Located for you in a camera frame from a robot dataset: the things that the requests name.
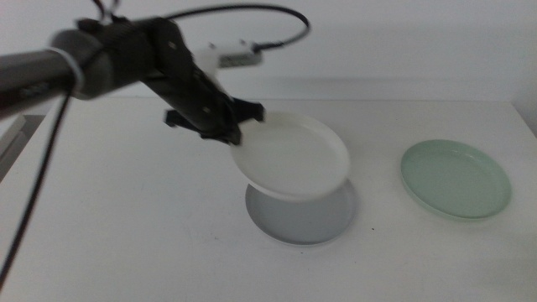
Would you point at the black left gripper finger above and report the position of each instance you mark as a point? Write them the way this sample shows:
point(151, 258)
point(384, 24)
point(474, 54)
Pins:
point(233, 136)
point(212, 135)

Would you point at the white shallow bowl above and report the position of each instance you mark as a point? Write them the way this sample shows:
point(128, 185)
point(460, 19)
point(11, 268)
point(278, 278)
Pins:
point(293, 159)

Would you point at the grey shallow bowl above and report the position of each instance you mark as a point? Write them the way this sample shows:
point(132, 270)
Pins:
point(302, 222)

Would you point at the pale green shallow bowl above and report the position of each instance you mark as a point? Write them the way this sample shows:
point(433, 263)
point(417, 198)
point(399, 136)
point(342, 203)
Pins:
point(455, 180)

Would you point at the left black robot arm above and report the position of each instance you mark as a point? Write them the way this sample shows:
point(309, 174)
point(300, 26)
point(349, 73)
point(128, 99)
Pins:
point(33, 75)

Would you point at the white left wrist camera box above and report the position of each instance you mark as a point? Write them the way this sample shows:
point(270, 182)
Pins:
point(235, 58)

